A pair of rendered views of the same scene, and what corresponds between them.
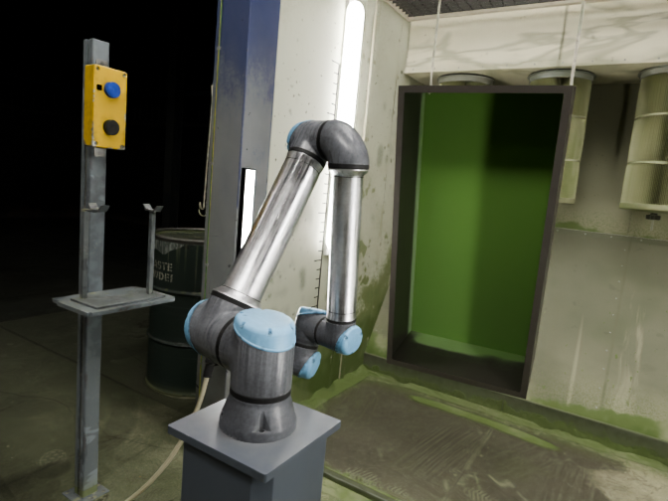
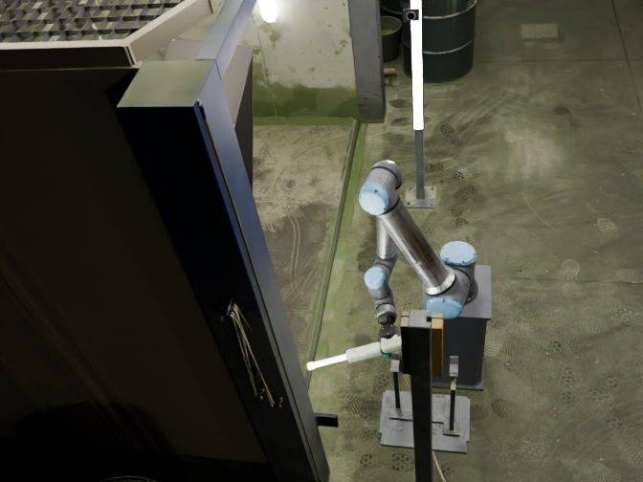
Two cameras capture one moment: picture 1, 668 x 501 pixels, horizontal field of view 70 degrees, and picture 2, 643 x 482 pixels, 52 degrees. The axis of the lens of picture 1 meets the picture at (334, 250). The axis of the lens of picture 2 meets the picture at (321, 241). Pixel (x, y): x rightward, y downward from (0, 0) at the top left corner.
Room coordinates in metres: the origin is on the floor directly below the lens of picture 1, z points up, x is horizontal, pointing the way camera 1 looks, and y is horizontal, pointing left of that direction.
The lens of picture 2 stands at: (2.13, 1.77, 3.08)
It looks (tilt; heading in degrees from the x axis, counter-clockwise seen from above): 47 degrees down; 256
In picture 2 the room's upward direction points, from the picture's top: 11 degrees counter-clockwise
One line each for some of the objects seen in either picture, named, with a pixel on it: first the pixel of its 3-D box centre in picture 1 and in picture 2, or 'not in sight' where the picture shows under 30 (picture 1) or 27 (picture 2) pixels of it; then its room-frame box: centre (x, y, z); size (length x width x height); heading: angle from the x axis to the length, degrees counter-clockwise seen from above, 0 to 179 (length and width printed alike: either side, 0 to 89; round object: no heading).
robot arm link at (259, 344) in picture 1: (260, 349); (457, 264); (1.13, 0.15, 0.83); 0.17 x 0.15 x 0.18; 47
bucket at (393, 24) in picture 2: not in sight; (385, 40); (0.13, -2.73, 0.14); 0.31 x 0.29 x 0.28; 59
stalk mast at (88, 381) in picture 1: (90, 281); (423, 452); (1.67, 0.85, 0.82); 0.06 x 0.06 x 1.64; 59
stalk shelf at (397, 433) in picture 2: (115, 299); (424, 421); (1.60, 0.73, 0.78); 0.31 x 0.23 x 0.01; 149
